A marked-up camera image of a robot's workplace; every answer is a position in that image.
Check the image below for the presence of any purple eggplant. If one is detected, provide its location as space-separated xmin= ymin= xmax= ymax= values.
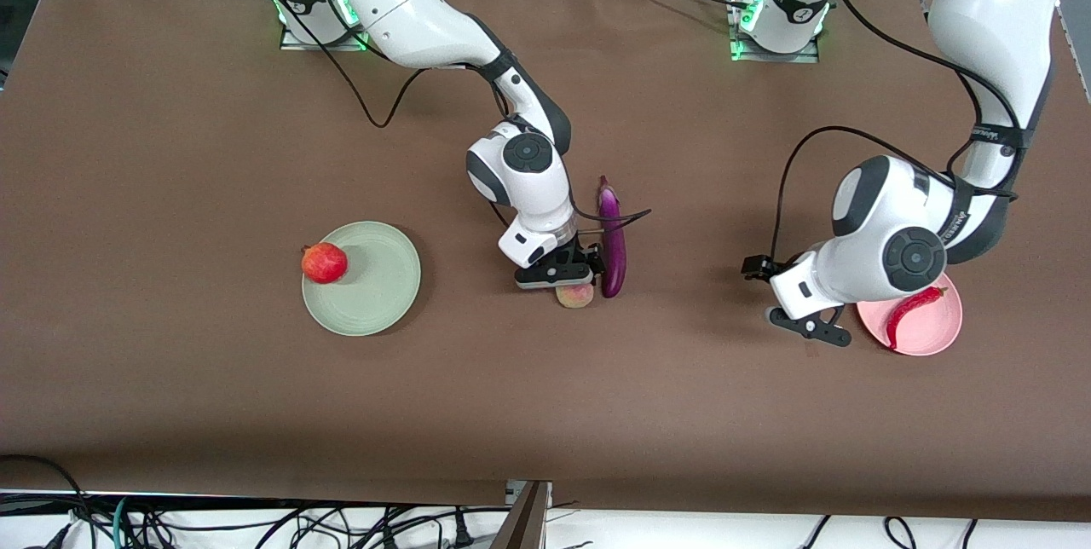
xmin=597 ymin=175 xmax=628 ymax=299

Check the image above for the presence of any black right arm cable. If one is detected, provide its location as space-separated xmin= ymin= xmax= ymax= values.
xmin=260 ymin=0 xmax=653 ymax=236

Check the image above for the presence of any pink round plate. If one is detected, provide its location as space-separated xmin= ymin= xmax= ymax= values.
xmin=855 ymin=272 xmax=964 ymax=357

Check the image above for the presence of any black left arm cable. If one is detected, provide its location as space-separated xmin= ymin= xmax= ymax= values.
xmin=770 ymin=0 xmax=1024 ymax=269

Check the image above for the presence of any red pomegranate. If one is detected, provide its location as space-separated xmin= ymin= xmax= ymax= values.
xmin=300 ymin=242 xmax=349 ymax=285

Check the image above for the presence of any aluminium frame post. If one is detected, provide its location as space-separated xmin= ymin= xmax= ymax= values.
xmin=492 ymin=479 xmax=553 ymax=549

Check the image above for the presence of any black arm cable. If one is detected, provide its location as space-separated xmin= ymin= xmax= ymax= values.
xmin=770 ymin=0 xmax=1024 ymax=269
xmin=260 ymin=0 xmax=653 ymax=236

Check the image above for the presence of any brown table cover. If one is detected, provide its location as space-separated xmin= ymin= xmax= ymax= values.
xmin=0 ymin=0 xmax=1091 ymax=524

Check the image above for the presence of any pale green round plate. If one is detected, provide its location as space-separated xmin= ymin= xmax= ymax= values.
xmin=302 ymin=221 xmax=422 ymax=338

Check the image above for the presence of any teal floor cable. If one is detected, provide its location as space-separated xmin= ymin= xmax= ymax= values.
xmin=111 ymin=494 xmax=141 ymax=549

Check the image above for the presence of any red chili pepper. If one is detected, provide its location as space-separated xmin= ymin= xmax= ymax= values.
xmin=885 ymin=285 xmax=949 ymax=351

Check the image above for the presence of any black looped floor cable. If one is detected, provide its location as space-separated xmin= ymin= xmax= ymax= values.
xmin=0 ymin=454 xmax=90 ymax=549

